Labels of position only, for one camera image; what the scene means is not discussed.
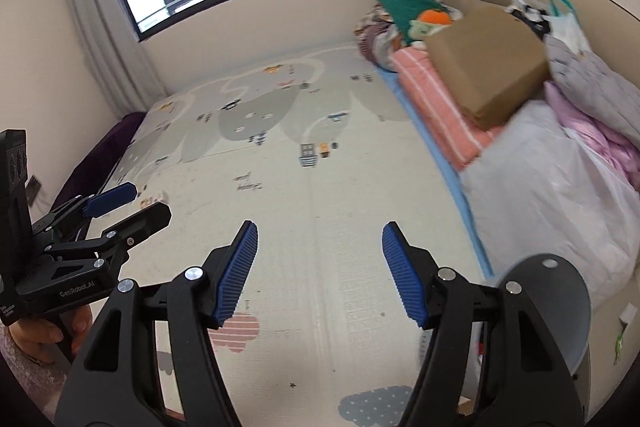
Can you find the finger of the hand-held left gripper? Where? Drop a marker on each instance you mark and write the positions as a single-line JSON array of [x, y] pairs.
[[112, 197], [142, 222]]

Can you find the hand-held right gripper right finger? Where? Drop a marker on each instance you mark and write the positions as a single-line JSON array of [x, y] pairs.
[[402, 272]]

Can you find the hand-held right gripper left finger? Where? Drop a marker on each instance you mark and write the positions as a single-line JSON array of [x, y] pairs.
[[237, 277]]

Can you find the person's left forearm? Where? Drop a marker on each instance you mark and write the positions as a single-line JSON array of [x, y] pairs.
[[25, 382]]

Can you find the person's left hand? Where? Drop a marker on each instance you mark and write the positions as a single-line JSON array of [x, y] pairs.
[[40, 339]]

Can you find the purple velvet cloth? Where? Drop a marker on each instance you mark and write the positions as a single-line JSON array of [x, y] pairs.
[[105, 157]]

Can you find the blue bed sheet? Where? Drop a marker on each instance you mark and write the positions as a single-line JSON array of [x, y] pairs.
[[450, 187]]

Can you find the printed play mat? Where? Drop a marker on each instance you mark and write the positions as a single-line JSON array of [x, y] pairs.
[[300, 187]]

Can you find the grey window curtain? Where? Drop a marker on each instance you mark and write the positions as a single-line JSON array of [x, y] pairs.
[[105, 32]]

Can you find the large white plastic bag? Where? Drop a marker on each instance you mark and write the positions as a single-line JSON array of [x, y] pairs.
[[545, 187]]

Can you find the pink striped blanket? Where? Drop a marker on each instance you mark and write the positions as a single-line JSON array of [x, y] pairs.
[[445, 107]]

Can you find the brown cardboard box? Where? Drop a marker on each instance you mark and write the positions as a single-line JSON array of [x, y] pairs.
[[490, 62]]

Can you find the pink satin quilt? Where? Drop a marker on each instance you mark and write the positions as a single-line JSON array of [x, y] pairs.
[[600, 142]]

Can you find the orange green plush toy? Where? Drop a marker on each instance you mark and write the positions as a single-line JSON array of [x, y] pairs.
[[432, 19]]

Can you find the grey quilted blanket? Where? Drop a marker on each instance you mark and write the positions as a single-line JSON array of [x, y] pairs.
[[590, 87]]

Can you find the green knitted cloth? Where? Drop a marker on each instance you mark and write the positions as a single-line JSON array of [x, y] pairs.
[[405, 4]]

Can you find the black white cloth bundle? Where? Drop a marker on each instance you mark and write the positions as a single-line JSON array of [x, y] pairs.
[[530, 14]]

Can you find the grey wall socket panel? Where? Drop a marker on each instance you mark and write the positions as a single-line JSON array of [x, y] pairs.
[[34, 189]]

